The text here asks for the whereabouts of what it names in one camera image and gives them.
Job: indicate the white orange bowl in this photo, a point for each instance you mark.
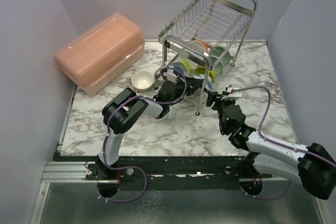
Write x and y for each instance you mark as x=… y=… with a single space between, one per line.
x=201 y=44

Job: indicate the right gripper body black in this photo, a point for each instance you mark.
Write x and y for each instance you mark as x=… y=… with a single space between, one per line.
x=220 y=105

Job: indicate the mint green brown-rimmed bowl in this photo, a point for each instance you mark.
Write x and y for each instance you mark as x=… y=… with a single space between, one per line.
x=217 y=52

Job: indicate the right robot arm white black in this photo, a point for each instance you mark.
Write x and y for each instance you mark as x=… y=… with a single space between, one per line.
x=311 y=166

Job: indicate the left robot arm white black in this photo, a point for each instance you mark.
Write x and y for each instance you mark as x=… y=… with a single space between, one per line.
x=121 y=114

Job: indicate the plain white bowl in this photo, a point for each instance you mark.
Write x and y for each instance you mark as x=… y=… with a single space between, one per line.
x=142 y=81

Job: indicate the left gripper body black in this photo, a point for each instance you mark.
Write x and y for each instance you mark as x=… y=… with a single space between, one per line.
x=179 y=88

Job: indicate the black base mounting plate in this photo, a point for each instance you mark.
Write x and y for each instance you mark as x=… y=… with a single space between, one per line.
x=135 y=173

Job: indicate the lime green white bowl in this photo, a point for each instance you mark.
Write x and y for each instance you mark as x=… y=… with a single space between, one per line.
x=187 y=67

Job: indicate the yellow-green bottom bowl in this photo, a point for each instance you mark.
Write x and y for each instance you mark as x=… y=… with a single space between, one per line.
x=202 y=70

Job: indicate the blue white patterned bowl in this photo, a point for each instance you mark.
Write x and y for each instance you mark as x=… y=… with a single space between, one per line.
x=209 y=84

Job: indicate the stainless steel dish rack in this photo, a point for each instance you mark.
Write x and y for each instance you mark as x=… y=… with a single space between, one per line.
x=215 y=22

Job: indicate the pink plastic storage box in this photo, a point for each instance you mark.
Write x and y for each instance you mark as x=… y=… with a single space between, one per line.
x=102 y=53

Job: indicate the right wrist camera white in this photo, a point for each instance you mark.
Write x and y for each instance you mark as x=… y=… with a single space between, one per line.
x=231 y=93

